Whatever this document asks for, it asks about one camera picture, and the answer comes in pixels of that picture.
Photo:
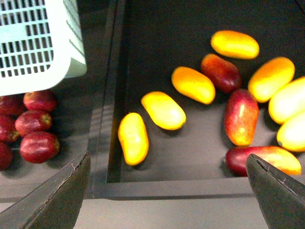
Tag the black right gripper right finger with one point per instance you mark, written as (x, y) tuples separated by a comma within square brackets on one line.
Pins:
[(281, 198)]

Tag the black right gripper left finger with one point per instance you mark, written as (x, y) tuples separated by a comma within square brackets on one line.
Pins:
[(55, 204)]

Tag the light blue plastic basket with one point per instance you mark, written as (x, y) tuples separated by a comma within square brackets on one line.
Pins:
[(40, 44)]

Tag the red orange mango bottom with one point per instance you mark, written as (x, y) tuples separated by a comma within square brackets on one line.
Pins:
[(278, 157)]

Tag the red yellow mango centre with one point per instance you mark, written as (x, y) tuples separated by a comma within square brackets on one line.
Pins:
[(240, 118)]

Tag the yellow mango right edge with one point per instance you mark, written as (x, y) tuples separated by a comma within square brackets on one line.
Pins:
[(288, 101)]

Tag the red mango upper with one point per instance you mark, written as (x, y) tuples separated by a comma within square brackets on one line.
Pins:
[(224, 75)]

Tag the yellow mango top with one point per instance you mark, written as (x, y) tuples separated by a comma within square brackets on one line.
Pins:
[(235, 44)]

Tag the red fruit bottom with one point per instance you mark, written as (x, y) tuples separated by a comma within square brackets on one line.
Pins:
[(38, 147)]

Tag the red fruit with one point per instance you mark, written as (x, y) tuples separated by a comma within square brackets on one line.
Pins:
[(12, 105), (45, 100), (38, 147), (6, 156), (33, 121), (8, 132)]

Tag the red fruit left lower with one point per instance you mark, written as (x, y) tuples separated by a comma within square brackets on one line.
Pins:
[(6, 156)]

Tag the red fruit left middle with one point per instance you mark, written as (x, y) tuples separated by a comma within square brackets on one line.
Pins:
[(8, 132)]

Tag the red fruit top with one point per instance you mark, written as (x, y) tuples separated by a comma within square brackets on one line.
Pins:
[(45, 100)]

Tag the red fruit left upper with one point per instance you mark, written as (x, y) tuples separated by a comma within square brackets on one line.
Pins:
[(12, 105)]

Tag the black display tray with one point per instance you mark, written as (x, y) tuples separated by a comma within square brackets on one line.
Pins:
[(148, 39)]

